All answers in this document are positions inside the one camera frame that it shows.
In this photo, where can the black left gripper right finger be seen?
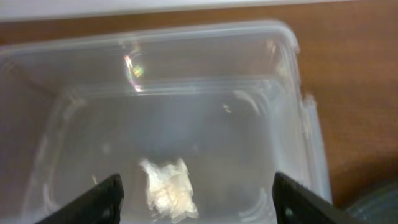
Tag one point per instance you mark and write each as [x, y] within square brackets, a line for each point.
[294, 203]

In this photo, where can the white tissue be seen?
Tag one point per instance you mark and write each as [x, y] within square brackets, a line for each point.
[169, 191]

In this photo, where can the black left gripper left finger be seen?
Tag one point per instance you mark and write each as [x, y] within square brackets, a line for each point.
[100, 205]

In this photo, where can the round black serving tray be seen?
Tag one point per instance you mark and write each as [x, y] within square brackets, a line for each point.
[377, 206]

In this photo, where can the clear plastic bin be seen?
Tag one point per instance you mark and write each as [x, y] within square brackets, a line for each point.
[224, 98]

